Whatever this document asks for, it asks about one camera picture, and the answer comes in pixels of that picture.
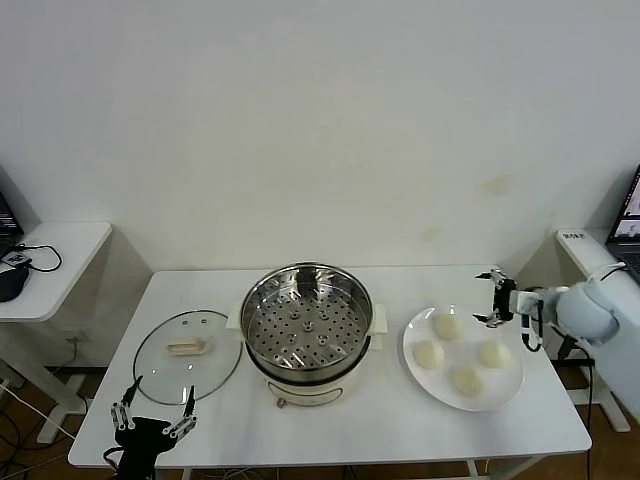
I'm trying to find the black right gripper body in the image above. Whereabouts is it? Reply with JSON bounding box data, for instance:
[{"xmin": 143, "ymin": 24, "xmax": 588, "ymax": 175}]
[{"xmin": 492, "ymin": 280, "xmax": 519, "ymax": 321}]

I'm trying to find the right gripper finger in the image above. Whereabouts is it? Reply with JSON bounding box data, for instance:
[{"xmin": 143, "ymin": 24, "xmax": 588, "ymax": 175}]
[
  {"xmin": 474, "ymin": 268, "xmax": 509, "ymax": 291},
  {"xmin": 472, "ymin": 308, "xmax": 507, "ymax": 329}
]

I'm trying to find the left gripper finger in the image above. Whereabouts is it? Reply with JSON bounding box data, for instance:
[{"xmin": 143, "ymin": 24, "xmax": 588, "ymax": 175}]
[
  {"xmin": 110, "ymin": 378, "xmax": 143, "ymax": 432},
  {"xmin": 162, "ymin": 384, "xmax": 199, "ymax": 441}
]

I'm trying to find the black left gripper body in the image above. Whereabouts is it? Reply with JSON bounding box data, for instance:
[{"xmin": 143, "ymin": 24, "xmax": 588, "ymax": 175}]
[{"xmin": 113, "ymin": 417, "xmax": 174, "ymax": 480}]

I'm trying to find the white steamed baozi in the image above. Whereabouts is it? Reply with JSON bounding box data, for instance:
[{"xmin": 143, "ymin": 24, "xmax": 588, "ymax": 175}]
[
  {"xmin": 432, "ymin": 313, "xmax": 466, "ymax": 342},
  {"xmin": 412, "ymin": 339, "xmax": 445, "ymax": 371},
  {"xmin": 478, "ymin": 339, "xmax": 513, "ymax": 370},
  {"xmin": 449, "ymin": 365, "xmax": 483, "ymax": 397}
]

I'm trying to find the glass lid with cream handle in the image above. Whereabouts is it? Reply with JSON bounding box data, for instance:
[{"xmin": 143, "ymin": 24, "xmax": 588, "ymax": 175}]
[{"xmin": 132, "ymin": 309, "xmax": 243, "ymax": 405}]

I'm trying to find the perforated steel steamer basket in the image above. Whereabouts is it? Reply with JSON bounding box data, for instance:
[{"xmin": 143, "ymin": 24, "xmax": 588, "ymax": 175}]
[{"xmin": 239, "ymin": 260, "xmax": 374, "ymax": 374}]

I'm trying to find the white round plate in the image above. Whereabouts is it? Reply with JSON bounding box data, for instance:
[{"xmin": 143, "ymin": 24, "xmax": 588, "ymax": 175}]
[{"xmin": 402, "ymin": 304, "xmax": 526, "ymax": 413}]

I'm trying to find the cream electric cooking pot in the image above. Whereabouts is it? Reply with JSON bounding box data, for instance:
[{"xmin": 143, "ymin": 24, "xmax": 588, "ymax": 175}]
[{"xmin": 225, "ymin": 302, "xmax": 389, "ymax": 412}]

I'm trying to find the laptop beside table label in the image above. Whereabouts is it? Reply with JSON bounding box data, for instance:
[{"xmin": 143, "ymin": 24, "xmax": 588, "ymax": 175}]
[{"xmin": 604, "ymin": 163, "xmax": 640, "ymax": 281}]

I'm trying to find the black computer mouse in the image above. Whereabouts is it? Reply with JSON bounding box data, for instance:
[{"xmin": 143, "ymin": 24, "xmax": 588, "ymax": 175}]
[{"xmin": 0, "ymin": 266, "xmax": 30, "ymax": 304}]

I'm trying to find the laptop beside black mouse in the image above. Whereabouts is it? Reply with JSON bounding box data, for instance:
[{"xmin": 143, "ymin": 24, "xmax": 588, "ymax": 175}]
[{"xmin": 0, "ymin": 164, "xmax": 26, "ymax": 257}]

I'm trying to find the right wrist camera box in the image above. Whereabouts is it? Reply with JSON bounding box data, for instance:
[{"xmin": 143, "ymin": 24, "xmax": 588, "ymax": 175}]
[{"xmin": 515, "ymin": 289, "xmax": 544, "ymax": 317}]

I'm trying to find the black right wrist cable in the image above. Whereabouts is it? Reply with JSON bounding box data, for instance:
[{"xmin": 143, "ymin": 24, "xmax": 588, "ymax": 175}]
[{"xmin": 519, "ymin": 299, "xmax": 547, "ymax": 352}]

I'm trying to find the black power adapter cable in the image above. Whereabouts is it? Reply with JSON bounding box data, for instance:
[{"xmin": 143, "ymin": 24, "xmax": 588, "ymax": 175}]
[{"xmin": 557, "ymin": 327, "xmax": 609, "ymax": 416}]

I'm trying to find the black metal floor frame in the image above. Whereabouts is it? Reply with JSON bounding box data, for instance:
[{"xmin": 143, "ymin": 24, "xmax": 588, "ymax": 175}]
[{"xmin": 552, "ymin": 355, "xmax": 599, "ymax": 371}]

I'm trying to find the black looped cable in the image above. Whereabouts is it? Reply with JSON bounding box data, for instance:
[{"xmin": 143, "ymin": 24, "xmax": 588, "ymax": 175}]
[{"xmin": 14, "ymin": 242, "xmax": 64, "ymax": 275}]

